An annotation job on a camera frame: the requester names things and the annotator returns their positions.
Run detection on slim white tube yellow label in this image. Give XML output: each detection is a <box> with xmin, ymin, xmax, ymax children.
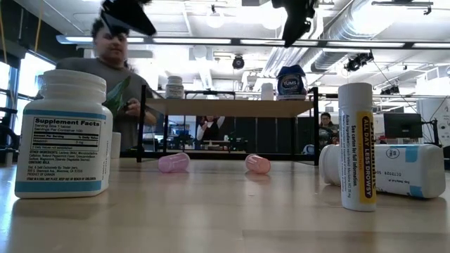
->
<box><xmin>337</xmin><ymin>82</ymin><xmax>377</xmax><ymax>212</ymax></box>

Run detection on black ceiling spotlight cluster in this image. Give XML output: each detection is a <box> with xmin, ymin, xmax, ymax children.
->
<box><xmin>343</xmin><ymin>51</ymin><xmax>375</xmax><ymax>73</ymax></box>

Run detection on silver ventilation duct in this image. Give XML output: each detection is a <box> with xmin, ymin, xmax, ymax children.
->
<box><xmin>309</xmin><ymin>0</ymin><xmax>405</xmax><ymax>73</ymax></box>

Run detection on white pendant lamp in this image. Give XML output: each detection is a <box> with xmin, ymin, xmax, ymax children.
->
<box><xmin>205</xmin><ymin>5</ymin><xmax>226</xmax><ymax>29</ymax></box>

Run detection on white melatonin bottle teal bands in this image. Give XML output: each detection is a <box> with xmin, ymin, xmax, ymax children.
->
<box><xmin>165</xmin><ymin>75</ymin><xmax>185</xmax><ymax>100</ymax></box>
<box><xmin>14</xmin><ymin>69</ymin><xmax>114</xmax><ymax>200</ymax></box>

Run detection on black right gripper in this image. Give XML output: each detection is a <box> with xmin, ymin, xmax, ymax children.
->
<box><xmin>271</xmin><ymin>0</ymin><xmax>319</xmax><ymax>48</ymax></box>

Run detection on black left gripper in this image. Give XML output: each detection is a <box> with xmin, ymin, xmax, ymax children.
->
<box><xmin>101</xmin><ymin>0</ymin><xmax>158</xmax><ymax>37</ymax></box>

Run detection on purple-pink pill vial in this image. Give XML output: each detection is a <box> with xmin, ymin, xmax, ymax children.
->
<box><xmin>157</xmin><ymin>152</ymin><xmax>191</xmax><ymax>174</ymax></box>

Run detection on wooden shelf with black frame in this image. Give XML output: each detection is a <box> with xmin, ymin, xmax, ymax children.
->
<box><xmin>136</xmin><ymin>84</ymin><xmax>321</xmax><ymax>167</ymax></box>

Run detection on salmon pink pill vial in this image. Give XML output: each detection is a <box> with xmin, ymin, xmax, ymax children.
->
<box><xmin>245</xmin><ymin>153</ymin><xmax>272</xmax><ymax>175</ymax></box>

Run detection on black monitor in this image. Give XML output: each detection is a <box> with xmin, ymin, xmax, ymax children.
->
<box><xmin>382</xmin><ymin>112</ymin><xmax>424</xmax><ymax>139</ymax></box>

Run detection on blue Tums bottle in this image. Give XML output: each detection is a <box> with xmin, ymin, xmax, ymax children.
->
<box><xmin>276</xmin><ymin>64</ymin><xmax>309</xmax><ymax>101</ymax></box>

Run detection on person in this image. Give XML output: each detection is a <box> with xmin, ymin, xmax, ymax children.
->
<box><xmin>319</xmin><ymin>111</ymin><xmax>340</xmax><ymax>145</ymax></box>
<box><xmin>34</xmin><ymin>17</ymin><xmax>158</xmax><ymax>153</ymax></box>
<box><xmin>195</xmin><ymin>115</ymin><xmax>226</xmax><ymax>141</ymax></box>

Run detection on black aluminium table frame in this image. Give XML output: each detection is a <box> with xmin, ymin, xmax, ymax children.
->
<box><xmin>121</xmin><ymin>150</ymin><xmax>340</xmax><ymax>161</ymax></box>

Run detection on snake plant in white pot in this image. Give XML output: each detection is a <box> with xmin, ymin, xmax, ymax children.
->
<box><xmin>103</xmin><ymin>75</ymin><xmax>131</xmax><ymax>160</ymax></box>

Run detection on black overhead frame bar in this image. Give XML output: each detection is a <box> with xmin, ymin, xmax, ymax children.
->
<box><xmin>56</xmin><ymin>34</ymin><xmax>450</xmax><ymax>51</ymax></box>

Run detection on white bottle light-blue label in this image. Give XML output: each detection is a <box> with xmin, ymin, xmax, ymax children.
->
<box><xmin>319</xmin><ymin>143</ymin><xmax>446</xmax><ymax>200</ymax></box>

